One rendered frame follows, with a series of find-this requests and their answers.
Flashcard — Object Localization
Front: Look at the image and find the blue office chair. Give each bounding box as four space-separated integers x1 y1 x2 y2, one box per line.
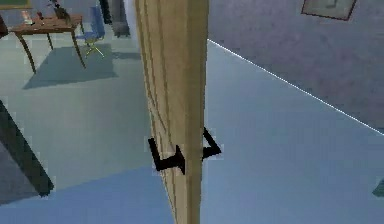
75 5 107 59

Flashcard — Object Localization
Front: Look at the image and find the dark houseplant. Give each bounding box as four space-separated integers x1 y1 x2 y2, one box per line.
47 0 72 20

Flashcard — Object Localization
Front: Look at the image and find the light wooden room door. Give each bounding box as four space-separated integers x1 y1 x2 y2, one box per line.
134 0 210 224

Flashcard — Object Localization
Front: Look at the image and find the grey tall cabinet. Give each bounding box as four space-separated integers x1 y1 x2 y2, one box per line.
107 0 131 38

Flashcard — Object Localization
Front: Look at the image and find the brown wooden table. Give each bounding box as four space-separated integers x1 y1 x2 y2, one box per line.
9 13 87 75

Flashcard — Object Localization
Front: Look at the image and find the pale small bottle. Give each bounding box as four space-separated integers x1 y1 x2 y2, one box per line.
20 10 34 26

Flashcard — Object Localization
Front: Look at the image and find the gold framed green picture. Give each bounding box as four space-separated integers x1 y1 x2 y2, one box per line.
0 0 33 10

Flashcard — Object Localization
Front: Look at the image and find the black door handle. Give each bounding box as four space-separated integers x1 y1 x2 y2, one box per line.
201 127 223 160
147 136 187 176

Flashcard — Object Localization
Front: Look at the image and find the red framed wall picture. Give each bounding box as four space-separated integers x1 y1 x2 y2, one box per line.
300 0 358 22

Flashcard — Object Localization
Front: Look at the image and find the dark green door frame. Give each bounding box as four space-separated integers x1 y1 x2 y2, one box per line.
0 99 55 198

